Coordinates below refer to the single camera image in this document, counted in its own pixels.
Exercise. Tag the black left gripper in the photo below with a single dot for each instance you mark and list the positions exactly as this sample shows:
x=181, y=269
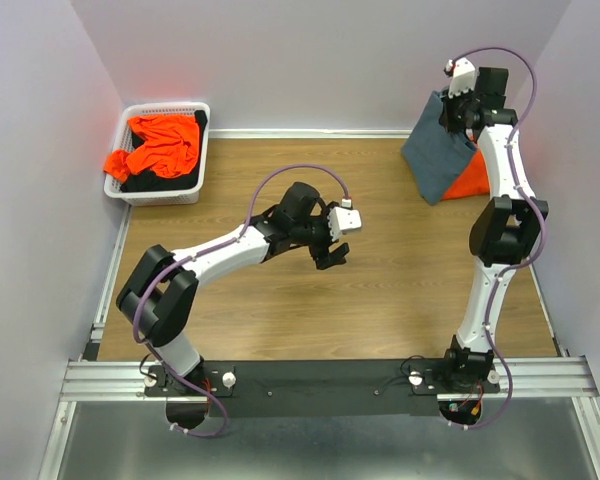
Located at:
x=322, y=256

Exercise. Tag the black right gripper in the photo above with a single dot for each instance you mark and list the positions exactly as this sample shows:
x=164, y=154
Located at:
x=446, y=103

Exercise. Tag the blue grey t shirt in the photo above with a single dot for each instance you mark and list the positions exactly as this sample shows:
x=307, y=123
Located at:
x=436, y=158

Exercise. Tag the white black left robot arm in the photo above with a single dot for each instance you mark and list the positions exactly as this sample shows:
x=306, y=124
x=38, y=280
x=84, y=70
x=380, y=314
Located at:
x=158, y=296

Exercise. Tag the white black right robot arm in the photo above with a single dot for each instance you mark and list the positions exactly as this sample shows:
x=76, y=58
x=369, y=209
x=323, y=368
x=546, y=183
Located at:
x=509, y=232

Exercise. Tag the folded orange t shirt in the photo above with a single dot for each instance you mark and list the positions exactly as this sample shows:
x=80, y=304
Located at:
x=473, y=181

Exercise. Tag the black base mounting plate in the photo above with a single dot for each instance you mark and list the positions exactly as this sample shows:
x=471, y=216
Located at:
x=415, y=386

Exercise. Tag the crumpled orange t shirt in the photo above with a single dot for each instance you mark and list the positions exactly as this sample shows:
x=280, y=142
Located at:
x=170, y=147

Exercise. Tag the black t shirt in basket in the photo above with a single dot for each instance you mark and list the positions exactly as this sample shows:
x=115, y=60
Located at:
x=149, y=182

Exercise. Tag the white plastic laundry basket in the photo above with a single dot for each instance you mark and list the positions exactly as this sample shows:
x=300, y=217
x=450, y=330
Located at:
x=112, y=187

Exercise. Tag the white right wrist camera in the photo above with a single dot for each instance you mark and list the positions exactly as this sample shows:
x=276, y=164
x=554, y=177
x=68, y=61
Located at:
x=462, y=74

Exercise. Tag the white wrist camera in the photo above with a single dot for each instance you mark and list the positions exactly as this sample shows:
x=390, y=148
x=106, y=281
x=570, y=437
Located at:
x=343, y=219
x=462, y=74

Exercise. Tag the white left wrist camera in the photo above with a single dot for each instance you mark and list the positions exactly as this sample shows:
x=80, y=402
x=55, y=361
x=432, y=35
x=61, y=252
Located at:
x=343, y=219

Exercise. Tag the aluminium extrusion rail frame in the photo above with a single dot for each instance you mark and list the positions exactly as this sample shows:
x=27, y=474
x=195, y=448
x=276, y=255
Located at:
x=402, y=292

